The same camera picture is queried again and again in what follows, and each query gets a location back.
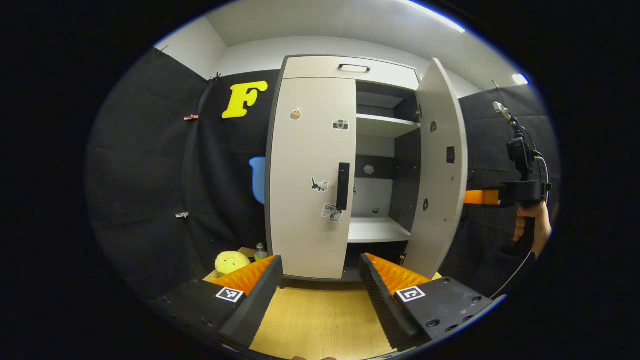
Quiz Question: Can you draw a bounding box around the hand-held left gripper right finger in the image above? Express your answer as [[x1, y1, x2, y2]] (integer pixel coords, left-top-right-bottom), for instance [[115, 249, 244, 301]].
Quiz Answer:
[[358, 252, 502, 352]]

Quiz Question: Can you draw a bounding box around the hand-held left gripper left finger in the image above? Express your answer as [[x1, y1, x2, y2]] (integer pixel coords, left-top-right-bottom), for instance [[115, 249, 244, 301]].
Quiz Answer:
[[150, 255, 284, 351]]

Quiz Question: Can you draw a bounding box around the beige cabinet door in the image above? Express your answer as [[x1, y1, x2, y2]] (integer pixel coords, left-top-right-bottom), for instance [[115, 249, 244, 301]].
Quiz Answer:
[[269, 77, 358, 280], [402, 58, 469, 280]]

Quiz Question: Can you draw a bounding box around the black door handle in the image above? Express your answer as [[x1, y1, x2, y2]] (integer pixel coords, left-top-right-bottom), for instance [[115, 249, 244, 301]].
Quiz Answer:
[[336, 162, 351, 211]]

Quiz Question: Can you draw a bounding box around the beige double-door shoe cabinet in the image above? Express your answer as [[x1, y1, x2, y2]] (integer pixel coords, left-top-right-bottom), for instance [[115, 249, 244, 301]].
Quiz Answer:
[[264, 54, 470, 282]]

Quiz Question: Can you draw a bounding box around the white cabinet shelf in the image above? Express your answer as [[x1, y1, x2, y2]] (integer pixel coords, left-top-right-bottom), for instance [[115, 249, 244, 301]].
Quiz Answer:
[[348, 217, 412, 244], [356, 114, 421, 139]]

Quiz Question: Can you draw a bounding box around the yellow plush toy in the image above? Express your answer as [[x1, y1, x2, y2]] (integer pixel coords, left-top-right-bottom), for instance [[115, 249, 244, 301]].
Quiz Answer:
[[215, 251, 252, 276]]

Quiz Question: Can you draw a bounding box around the black backdrop cloth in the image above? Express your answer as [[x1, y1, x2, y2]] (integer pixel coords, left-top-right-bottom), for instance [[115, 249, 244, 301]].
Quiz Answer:
[[85, 47, 561, 301]]

